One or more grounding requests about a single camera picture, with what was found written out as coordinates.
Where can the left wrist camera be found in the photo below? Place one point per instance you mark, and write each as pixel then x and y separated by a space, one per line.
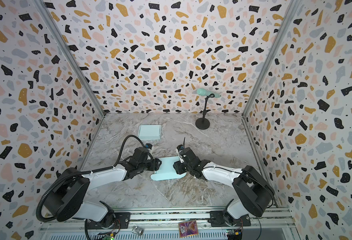
pixel 149 146

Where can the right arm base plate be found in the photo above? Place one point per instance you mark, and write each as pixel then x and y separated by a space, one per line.
pixel 223 219

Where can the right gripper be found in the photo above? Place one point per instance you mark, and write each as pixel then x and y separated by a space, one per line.
pixel 181 165

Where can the black microphone stand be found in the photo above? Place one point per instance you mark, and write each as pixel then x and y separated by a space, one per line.
pixel 202 123

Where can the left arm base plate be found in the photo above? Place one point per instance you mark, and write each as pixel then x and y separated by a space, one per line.
pixel 119 220

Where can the aluminium mounting rail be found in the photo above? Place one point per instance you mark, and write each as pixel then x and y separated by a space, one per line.
pixel 162 224

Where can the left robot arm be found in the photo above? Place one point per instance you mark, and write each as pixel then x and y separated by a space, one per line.
pixel 65 198

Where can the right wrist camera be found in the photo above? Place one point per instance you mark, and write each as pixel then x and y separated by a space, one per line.
pixel 180 152

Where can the circuit board right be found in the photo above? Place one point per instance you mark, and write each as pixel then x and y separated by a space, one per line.
pixel 235 234

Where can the mint paper box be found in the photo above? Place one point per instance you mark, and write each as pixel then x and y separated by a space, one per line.
pixel 166 170
pixel 150 132

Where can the circuit board left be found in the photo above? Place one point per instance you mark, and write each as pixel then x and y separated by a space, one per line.
pixel 110 235

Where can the circuit board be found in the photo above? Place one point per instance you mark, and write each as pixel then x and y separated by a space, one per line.
pixel 110 235
pixel 235 234

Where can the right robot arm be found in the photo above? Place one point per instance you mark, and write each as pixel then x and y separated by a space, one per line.
pixel 253 191

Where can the colourful square card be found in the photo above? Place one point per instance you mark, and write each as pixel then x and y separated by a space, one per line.
pixel 188 229

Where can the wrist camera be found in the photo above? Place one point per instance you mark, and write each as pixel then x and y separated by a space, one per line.
pixel 149 146
pixel 180 152

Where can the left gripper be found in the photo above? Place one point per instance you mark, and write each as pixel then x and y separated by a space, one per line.
pixel 156 164

